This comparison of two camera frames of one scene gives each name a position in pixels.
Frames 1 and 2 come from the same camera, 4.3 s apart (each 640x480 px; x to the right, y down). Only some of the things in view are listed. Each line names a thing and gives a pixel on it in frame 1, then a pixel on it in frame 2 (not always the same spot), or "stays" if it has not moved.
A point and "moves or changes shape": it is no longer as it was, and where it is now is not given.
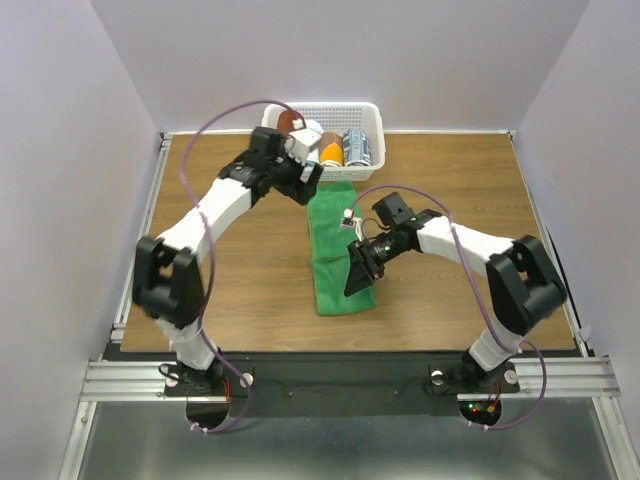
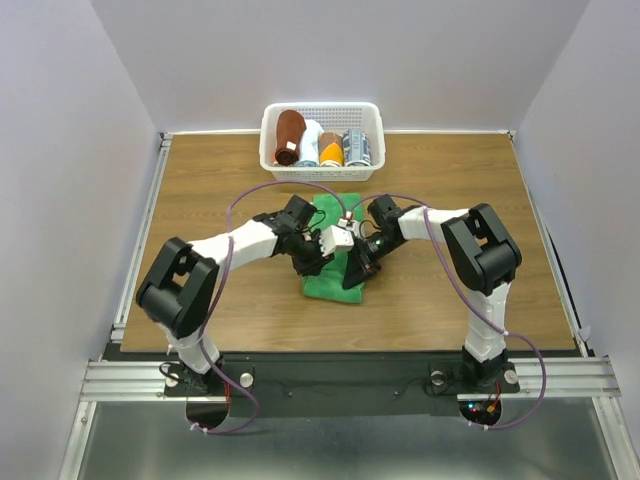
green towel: x=328 y=247 moves or changes shape
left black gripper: x=299 y=191 to x=313 y=265
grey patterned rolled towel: x=356 y=148 stays
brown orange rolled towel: x=331 y=149 stays
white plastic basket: x=339 y=117 stays
